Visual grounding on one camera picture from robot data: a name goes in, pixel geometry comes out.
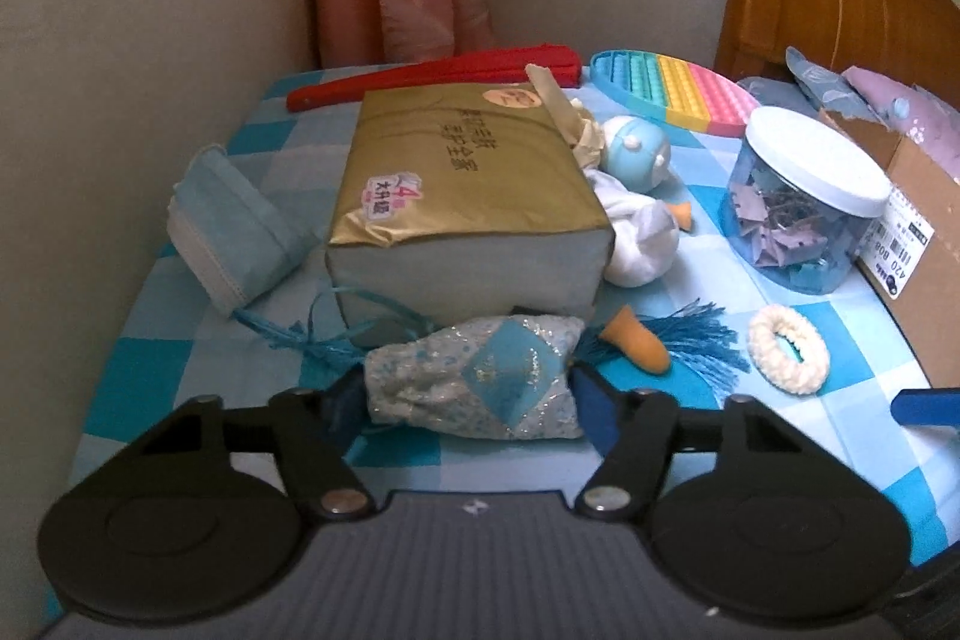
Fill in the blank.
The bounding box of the clear jar with white lid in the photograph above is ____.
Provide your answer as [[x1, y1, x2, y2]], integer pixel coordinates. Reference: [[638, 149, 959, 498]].
[[720, 106, 892, 295]]

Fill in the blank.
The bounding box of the blue checked tablecloth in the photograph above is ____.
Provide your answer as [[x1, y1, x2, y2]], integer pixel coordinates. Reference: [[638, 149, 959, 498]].
[[79, 59, 960, 566]]

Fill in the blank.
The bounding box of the blue raffia string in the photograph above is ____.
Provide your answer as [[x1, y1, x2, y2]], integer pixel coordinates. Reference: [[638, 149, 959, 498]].
[[234, 286, 421, 371]]

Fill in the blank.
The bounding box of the blue white glitter pouch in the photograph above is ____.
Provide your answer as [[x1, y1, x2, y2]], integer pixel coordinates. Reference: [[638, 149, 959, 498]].
[[364, 312, 586, 441]]

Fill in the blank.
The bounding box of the beige knotted cloth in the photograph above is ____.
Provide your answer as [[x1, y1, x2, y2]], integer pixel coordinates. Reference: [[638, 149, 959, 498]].
[[525, 62, 601, 169]]

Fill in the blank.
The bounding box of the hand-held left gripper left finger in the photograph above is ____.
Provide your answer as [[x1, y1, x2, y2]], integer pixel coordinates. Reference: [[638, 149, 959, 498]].
[[136, 364, 374, 522]]

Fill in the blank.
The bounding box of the white hair scrunchie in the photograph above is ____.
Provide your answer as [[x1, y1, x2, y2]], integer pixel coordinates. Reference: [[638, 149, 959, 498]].
[[748, 304, 830, 395]]

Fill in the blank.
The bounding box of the red folded fan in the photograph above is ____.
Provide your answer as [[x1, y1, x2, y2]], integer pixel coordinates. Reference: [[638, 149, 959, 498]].
[[286, 42, 582, 112]]

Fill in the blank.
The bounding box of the blue-grey printed pillow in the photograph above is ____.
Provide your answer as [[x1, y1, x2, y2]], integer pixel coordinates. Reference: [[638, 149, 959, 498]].
[[786, 46, 852, 120]]

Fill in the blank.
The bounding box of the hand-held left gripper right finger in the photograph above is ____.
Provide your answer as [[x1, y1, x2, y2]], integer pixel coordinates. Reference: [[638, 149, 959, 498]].
[[574, 366, 820, 522]]

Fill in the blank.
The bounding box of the pink printed pillow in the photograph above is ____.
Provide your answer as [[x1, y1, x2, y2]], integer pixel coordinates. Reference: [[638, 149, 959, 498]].
[[840, 66, 960, 161]]

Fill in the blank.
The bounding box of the cardboard box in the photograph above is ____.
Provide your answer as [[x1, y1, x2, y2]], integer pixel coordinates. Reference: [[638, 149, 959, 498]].
[[817, 107, 960, 386]]

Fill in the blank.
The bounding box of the white plush doll blue head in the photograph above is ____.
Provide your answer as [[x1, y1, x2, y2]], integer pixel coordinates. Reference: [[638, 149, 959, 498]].
[[574, 115, 683, 287]]

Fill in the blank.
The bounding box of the rainbow pop bubble toy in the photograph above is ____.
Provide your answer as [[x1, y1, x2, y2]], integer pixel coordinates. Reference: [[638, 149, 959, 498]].
[[589, 50, 762, 137]]

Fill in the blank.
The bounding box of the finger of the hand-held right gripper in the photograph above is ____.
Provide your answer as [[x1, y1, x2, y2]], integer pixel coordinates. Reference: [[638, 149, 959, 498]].
[[892, 387, 960, 424]]

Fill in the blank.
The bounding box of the grey-blue bed sheet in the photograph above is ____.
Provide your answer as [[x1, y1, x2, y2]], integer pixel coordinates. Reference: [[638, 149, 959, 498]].
[[739, 76, 792, 105]]

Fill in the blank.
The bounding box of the blue tassel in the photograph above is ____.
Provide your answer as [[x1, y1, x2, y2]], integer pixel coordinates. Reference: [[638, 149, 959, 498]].
[[577, 302, 751, 395]]

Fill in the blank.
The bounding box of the gold tissue pack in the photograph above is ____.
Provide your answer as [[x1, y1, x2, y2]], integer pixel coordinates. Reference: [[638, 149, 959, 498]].
[[325, 81, 614, 330]]

